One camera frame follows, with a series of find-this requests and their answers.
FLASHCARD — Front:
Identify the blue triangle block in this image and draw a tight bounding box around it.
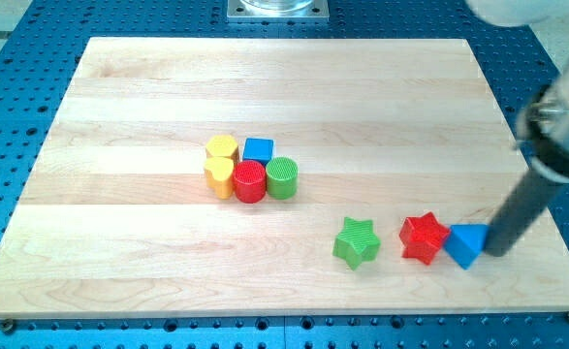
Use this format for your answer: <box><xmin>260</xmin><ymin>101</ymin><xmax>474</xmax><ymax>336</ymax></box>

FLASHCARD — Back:
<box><xmin>443</xmin><ymin>224</ymin><xmax>488</xmax><ymax>270</ymax></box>

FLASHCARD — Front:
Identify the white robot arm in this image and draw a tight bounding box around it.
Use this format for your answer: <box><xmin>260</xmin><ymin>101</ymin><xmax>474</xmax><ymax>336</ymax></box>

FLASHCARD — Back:
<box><xmin>466</xmin><ymin>0</ymin><xmax>569</xmax><ymax>182</ymax></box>

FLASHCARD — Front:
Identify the green cylinder block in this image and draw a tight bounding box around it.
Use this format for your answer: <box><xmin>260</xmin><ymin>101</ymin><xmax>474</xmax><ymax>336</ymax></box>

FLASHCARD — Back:
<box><xmin>266</xmin><ymin>157</ymin><xmax>299</xmax><ymax>200</ymax></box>

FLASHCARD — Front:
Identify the red cylinder block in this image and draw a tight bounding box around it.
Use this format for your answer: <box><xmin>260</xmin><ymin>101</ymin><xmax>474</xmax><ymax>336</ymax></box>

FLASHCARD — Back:
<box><xmin>233</xmin><ymin>160</ymin><xmax>267</xmax><ymax>204</ymax></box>

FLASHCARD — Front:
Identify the blue cube block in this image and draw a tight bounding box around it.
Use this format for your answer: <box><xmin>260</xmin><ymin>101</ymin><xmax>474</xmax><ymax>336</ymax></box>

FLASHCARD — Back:
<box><xmin>242</xmin><ymin>138</ymin><xmax>274</xmax><ymax>167</ymax></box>

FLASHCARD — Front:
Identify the yellow heart block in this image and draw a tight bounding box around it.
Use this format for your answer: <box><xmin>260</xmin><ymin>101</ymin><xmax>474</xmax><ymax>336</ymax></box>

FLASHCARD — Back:
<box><xmin>204</xmin><ymin>157</ymin><xmax>235</xmax><ymax>200</ymax></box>

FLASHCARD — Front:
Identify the yellow hexagon block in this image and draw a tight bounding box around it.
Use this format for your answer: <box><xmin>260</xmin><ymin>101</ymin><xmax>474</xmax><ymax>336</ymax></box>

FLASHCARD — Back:
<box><xmin>205</xmin><ymin>135</ymin><xmax>239</xmax><ymax>164</ymax></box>

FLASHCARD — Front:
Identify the green star block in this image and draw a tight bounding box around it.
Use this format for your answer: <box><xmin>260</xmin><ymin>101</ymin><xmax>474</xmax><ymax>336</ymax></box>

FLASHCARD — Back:
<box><xmin>332</xmin><ymin>217</ymin><xmax>381</xmax><ymax>270</ymax></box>

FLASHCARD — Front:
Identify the light wooden board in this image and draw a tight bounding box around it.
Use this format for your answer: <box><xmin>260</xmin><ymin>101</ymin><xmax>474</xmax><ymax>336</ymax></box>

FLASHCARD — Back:
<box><xmin>0</xmin><ymin>38</ymin><xmax>569</xmax><ymax>319</ymax></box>

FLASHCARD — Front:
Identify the red star block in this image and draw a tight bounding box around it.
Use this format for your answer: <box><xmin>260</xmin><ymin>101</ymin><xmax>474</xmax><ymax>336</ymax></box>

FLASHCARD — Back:
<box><xmin>398</xmin><ymin>212</ymin><xmax>451</xmax><ymax>266</ymax></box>

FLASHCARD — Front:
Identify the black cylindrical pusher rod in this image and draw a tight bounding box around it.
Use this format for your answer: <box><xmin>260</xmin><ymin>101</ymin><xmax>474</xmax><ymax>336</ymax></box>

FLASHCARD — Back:
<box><xmin>484</xmin><ymin>158</ymin><xmax>569</xmax><ymax>257</ymax></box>

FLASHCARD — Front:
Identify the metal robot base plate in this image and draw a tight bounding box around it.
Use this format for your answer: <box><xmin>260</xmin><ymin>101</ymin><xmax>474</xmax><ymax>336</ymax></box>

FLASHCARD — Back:
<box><xmin>226</xmin><ymin>0</ymin><xmax>330</xmax><ymax>22</ymax></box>

